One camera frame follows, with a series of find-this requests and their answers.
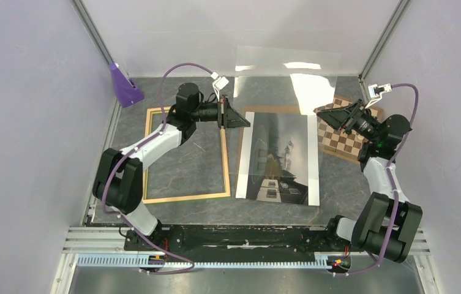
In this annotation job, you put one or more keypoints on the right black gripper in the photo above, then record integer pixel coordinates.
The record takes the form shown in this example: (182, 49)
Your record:
(337, 117)

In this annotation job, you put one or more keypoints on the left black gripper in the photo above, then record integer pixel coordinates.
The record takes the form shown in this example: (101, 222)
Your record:
(226, 117)

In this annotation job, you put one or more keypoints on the clear acrylic sheet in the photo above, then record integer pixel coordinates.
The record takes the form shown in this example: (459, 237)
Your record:
(268, 76)

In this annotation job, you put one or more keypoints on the light wooden picture frame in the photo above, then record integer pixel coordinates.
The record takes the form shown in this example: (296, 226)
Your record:
(196, 170)

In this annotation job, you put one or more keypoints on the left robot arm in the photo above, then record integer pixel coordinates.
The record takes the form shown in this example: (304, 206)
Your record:
(118, 183)

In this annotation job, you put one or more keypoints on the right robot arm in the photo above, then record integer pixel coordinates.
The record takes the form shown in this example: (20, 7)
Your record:
(388, 223)

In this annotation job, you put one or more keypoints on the landscape photo print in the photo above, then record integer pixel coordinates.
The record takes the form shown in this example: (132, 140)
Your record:
(279, 191)

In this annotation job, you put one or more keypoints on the wooden chessboard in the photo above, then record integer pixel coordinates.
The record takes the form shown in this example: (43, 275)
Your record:
(338, 143)

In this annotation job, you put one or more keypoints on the purple plastic stand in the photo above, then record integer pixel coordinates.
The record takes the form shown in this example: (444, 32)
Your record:
(126, 90)

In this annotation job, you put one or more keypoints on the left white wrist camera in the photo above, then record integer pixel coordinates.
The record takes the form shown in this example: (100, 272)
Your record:
(219, 83)

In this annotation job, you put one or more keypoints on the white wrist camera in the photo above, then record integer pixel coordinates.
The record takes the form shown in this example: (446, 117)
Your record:
(375, 93)
(219, 83)

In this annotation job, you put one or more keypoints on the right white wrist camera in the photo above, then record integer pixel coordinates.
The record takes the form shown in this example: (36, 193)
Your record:
(375, 93)

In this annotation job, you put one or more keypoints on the brown frame backing board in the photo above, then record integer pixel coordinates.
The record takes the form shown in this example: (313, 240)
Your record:
(270, 109)

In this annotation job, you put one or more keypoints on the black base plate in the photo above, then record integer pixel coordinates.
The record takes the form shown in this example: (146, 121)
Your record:
(237, 243)

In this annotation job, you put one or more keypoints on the white slotted cable duct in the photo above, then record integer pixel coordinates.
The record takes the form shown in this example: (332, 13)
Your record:
(320, 262)

